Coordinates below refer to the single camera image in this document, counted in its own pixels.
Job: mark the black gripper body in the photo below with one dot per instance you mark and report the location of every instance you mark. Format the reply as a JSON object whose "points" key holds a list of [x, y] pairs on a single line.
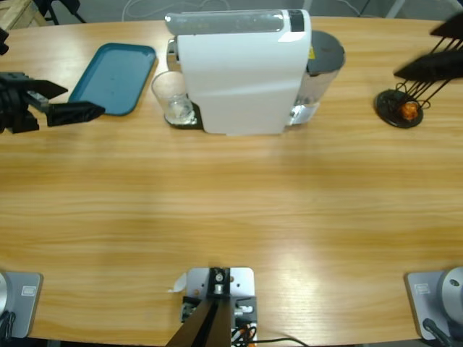
{"points": [[18, 112]]}

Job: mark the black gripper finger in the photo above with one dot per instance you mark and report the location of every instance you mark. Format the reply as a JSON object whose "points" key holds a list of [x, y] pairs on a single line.
{"points": [[45, 88], [76, 112], [434, 67], [454, 27]]}

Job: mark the clear glass cup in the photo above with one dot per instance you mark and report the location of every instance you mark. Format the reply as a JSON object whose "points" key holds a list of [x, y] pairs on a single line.
{"points": [[173, 105]]}

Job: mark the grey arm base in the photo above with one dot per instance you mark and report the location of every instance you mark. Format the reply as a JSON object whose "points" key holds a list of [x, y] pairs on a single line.
{"points": [[434, 300], [21, 303]]}

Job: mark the orange coffee capsule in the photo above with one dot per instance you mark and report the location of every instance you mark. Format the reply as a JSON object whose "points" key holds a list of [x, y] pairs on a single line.
{"points": [[409, 110]]}

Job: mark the white capsule coffee machine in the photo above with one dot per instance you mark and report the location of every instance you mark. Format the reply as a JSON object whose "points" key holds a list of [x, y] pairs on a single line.
{"points": [[238, 79]]}

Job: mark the teal plastic tray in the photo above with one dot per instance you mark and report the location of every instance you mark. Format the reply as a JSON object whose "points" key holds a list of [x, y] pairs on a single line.
{"points": [[112, 77]]}

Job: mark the grey metal leg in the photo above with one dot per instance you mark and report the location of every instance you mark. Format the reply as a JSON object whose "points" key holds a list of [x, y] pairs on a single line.
{"points": [[395, 8]]}

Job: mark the black capsule holder with rods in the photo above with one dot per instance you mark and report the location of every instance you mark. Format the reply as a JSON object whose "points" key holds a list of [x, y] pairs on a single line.
{"points": [[394, 115]]}

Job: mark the wooden crate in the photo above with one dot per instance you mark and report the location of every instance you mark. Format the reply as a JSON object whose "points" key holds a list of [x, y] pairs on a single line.
{"points": [[14, 12]]}

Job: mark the black chair legs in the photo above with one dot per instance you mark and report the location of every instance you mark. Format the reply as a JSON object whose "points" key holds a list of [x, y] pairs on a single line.
{"points": [[70, 9]]}

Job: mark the water tank with black lid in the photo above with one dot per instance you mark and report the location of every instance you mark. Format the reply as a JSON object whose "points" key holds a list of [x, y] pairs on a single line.
{"points": [[323, 54]]}

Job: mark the metal drip tray grille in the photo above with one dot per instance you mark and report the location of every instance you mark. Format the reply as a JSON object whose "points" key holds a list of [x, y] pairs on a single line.
{"points": [[197, 123]]}

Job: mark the white tape piece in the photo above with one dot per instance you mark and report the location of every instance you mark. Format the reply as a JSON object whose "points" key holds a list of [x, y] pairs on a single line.
{"points": [[179, 283]]}

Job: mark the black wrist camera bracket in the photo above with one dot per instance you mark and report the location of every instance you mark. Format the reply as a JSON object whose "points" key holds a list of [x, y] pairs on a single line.
{"points": [[3, 39]]}

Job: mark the white mount block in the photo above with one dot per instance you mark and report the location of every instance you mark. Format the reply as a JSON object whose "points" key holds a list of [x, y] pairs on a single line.
{"points": [[240, 283]]}

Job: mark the dark camera post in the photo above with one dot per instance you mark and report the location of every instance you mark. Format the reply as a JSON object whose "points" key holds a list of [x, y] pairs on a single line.
{"points": [[210, 321]]}

